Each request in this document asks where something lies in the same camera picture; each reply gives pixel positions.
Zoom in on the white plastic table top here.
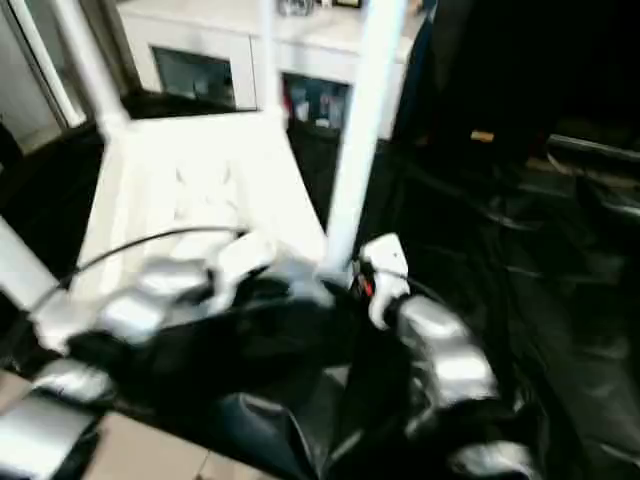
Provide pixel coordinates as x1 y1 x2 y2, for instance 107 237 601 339
29 107 352 352

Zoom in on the white plastic table leg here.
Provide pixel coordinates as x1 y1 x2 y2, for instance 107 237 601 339
51 0 135 142
256 0 290 127
321 0 407 280
0 216 62 307

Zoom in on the black plastic mat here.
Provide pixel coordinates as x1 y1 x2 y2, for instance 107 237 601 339
0 89 640 480

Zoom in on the black speaker box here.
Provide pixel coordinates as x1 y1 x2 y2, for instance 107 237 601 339
391 0 567 162

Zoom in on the black television edge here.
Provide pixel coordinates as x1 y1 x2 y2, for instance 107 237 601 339
543 132 640 167

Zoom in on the white glass-door cabinet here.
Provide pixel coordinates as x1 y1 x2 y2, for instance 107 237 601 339
118 0 420 140

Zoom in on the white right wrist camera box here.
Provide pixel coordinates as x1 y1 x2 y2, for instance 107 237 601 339
356 232 412 332

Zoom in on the white door frame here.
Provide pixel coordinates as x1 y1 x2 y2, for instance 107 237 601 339
8 0 90 127

